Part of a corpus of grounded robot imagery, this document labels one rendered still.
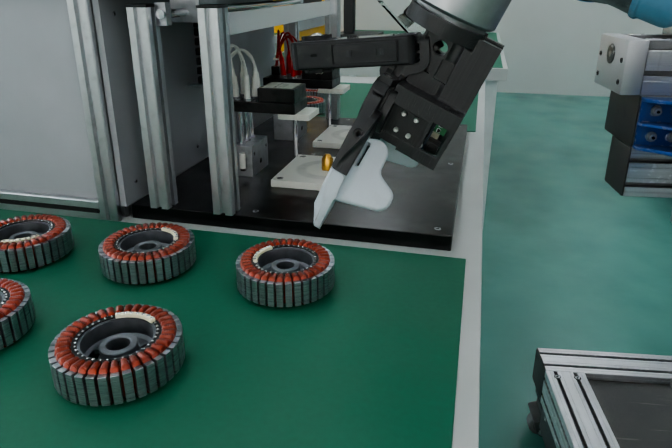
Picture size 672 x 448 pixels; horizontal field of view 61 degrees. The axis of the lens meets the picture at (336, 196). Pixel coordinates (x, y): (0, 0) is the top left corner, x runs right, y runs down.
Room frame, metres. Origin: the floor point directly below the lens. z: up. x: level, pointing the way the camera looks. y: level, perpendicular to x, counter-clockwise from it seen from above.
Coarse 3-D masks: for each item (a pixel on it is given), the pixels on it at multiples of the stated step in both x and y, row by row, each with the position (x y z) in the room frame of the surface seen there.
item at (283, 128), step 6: (276, 114) 1.16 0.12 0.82; (276, 120) 1.16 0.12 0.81; (282, 120) 1.15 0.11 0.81; (288, 120) 1.15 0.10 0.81; (276, 126) 1.16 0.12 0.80; (282, 126) 1.15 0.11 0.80; (288, 126) 1.15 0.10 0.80; (300, 126) 1.17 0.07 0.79; (306, 126) 1.22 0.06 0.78; (276, 132) 1.16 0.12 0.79; (282, 132) 1.15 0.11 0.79; (288, 132) 1.15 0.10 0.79; (300, 132) 1.17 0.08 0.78; (306, 132) 1.22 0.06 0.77; (276, 138) 1.16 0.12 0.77; (282, 138) 1.15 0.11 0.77; (288, 138) 1.15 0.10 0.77
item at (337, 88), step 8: (304, 72) 1.15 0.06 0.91; (328, 72) 1.14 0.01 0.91; (336, 72) 1.17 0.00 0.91; (264, 80) 1.16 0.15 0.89; (272, 80) 1.16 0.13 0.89; (280, 80) 1.16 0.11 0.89; (288, 80) 1.15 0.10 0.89; (296, 80) 1.15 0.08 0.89; (304, 80) 1.14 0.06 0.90; (312, 80) 1.14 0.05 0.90; (320, 80) 1.14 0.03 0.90; (328, 80) 1.13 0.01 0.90; (336, 80) 1.16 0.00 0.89; (320, 88) 1.14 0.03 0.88; (328, 88) 1.13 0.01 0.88; (336, 88) 1.14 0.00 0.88; (344, 88) 1.14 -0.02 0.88
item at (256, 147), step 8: (256, 136) 0.98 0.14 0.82; (264, 136) 0.98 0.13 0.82; (240, 144) 0.92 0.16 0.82; (248, 144) 0.92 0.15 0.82; (256, 144) 0.93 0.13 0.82; (264, 144) 0.97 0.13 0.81; (240, 152) 0.92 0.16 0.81; (248, 152) 0.91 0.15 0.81; (256, 152) 0.93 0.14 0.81; (264, 152) 0.97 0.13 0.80; (248, 160) 0.91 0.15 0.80; (256, 160) 0.93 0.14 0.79; (264, 160) 0.96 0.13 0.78; (248, 168) 0.91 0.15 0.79; (256, 168) 0.93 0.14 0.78; (248, 176) 0.91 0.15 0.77
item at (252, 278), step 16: (288, 240) 0.62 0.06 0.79; (304, 240) 0.62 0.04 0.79; (240, 256) 0.59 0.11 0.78; (256, 256) 0.58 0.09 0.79; (272, 256) 0.61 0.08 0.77; (288, 256) 0.61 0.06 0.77; (304, 256) 0.60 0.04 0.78; (320, 256) 0.58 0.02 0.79; (240, 272) 0.55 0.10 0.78; (256, 272) 0.54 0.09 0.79; (272, 272) 0.55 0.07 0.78; (288, 272) 0.56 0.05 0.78; (304, 272) 0.55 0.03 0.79; (320, 272) 0.55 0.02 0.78; (240, 288) 0.55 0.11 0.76; (256, 288) 0.53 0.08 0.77; (272, 288) 0.53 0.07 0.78; (288, 288) 0.53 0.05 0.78; (304, 288) 0.53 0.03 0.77; (320, 288) 0.54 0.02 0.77; (272, 304) 0.53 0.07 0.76; (288, 304) 0.52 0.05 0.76; (304, 304) 0.53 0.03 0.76
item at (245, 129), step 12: (276, 84) 0.95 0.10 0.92; (288, 84) 0.95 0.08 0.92; (300, 84) 0.95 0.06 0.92; (264, 96) 0.91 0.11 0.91; (276, 96) 0.91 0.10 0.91; (288, 96) 0.90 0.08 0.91; (300, 96) 0.93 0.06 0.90; (240, 108) 0.92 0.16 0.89; (252, 108) 0.91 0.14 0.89; (264, 108) 0.91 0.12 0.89; (276, 108) 0.90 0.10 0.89; (288, 108) 0.90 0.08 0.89; (300, 108) 0.92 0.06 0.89; (312, 108) 0.95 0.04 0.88; (240, 120) 0.93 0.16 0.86; (252, 120) 0.97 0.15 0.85; (300, 120) 0.90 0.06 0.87; (240, 132) 0.93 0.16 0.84; (252, 132) 0.97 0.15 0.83
